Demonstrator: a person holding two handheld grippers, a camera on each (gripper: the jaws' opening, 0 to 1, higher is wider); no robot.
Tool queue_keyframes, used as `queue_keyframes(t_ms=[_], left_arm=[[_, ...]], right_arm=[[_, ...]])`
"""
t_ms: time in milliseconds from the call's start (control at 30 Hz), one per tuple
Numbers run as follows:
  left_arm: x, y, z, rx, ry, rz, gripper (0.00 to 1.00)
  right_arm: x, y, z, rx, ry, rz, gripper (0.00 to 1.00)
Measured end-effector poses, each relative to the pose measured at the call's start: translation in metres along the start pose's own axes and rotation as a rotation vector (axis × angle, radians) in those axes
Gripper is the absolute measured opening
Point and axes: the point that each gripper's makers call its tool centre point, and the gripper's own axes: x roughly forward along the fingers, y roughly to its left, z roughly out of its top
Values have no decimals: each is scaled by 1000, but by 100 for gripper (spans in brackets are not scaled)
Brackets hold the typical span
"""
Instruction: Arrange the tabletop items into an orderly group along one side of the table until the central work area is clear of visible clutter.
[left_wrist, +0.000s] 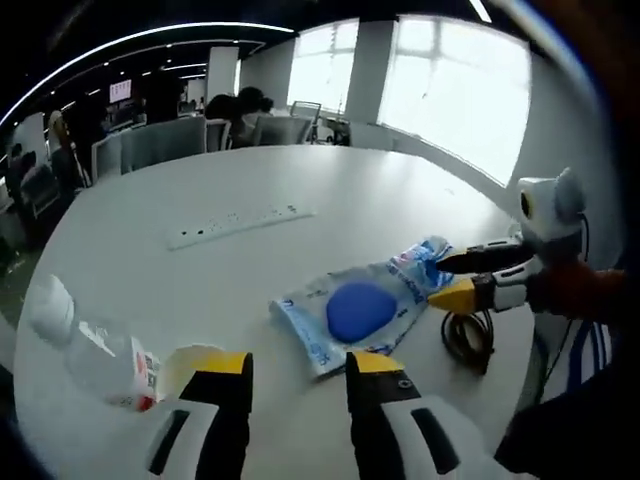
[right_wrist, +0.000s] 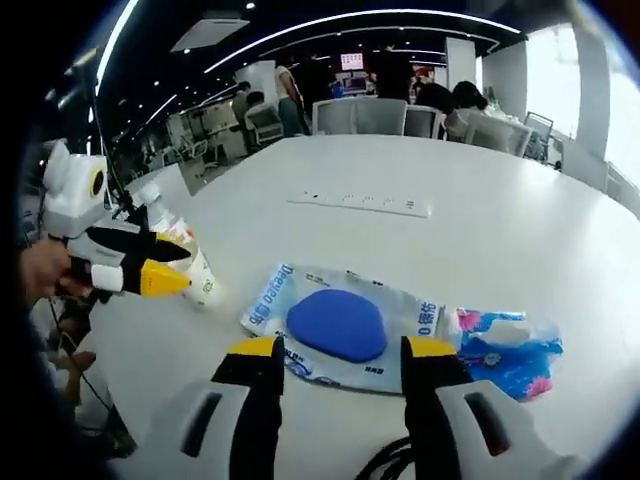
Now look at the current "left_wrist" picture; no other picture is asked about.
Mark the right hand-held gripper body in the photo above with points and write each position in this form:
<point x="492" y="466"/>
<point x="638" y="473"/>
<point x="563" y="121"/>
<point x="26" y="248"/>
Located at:
<point x="550" y="220"/>

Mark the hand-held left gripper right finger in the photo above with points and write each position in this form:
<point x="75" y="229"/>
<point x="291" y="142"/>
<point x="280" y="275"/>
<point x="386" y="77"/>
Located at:
<point x="400" y="435"/>

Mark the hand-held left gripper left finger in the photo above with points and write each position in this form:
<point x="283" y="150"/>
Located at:
<point x="200" y="430"/>

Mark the blue soft tissue pack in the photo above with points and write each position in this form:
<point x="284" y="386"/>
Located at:
<point x="425" y="262"/>

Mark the clear plastic water bottle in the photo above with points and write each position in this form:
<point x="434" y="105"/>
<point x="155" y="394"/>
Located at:
<point x="100" y="355"/>

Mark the blue white packet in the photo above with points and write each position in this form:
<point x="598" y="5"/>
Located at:
<point x="310" y="320"/>

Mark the person's right hand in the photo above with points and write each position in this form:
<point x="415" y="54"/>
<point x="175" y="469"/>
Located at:
<point x="575" y="290"/>

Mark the white blue-striped jacket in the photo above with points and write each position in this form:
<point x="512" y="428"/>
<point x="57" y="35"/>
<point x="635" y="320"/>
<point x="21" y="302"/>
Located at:
<point x="590" y="355"/>

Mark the white table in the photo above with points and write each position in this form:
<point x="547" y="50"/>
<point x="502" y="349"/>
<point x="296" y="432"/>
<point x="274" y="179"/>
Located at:
<point x="200" y="300"/>

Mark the large window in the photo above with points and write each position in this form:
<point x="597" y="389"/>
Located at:
<point x="450" y="90"/>
<point x="322" y="70"/>

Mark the white inset power strip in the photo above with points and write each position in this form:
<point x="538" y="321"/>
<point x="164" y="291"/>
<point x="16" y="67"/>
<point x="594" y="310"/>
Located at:
<point x="240" y="225"/>

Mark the grey office chair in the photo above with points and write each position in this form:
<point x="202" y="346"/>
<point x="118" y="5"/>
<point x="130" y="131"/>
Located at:
<point x="307" y="117"/>
<point x="219" y="135"/>
<point x="107" y="157"/>
<point x="165" y="142"/>
<point x="280" y="131"/>

